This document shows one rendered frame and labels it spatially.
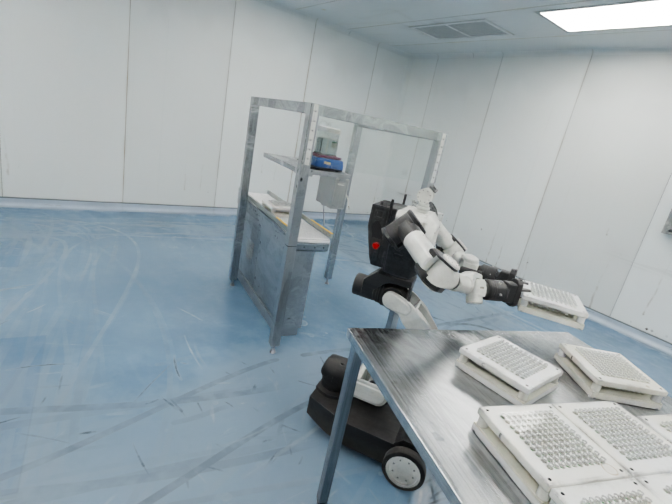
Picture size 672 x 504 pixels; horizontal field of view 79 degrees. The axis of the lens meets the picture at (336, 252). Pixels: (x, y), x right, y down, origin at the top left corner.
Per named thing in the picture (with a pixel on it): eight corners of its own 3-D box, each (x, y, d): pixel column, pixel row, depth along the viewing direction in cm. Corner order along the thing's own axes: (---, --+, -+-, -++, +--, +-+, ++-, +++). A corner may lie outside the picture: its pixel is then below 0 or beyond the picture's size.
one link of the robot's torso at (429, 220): (353, 270, 185) (370, 194, 175) (373, 254, 216) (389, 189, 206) (416, 291, 176) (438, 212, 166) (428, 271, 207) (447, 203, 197)
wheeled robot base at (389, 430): (294, 430, 206) (305, 374, 196) (332, 380, 253) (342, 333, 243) (416, 487, 187) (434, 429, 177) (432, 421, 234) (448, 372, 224)
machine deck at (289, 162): (349, 181, 260) (350, 175, 259) (295, 174, 241) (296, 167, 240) (310, 164, 310) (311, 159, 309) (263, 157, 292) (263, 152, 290)
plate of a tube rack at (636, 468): (699, 472, 100) (703, 466, 100) (629, 482, 92) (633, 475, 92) (611, 405, 122) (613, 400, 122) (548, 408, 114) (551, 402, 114)
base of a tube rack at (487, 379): (556, 388, 136) (559, 382, 135) (521, 409, 120) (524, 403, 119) (491, 350, 153) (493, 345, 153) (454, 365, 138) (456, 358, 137)
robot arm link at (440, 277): (478, 283, 154) (456, 275, 140) (458, 301, 158) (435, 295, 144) (461, 263, 161) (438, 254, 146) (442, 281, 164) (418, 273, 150)
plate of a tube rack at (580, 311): (587, 319, 158) (589, 314, 158) (521, 299, 166) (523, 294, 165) (576, 299, 181) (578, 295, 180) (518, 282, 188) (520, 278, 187)
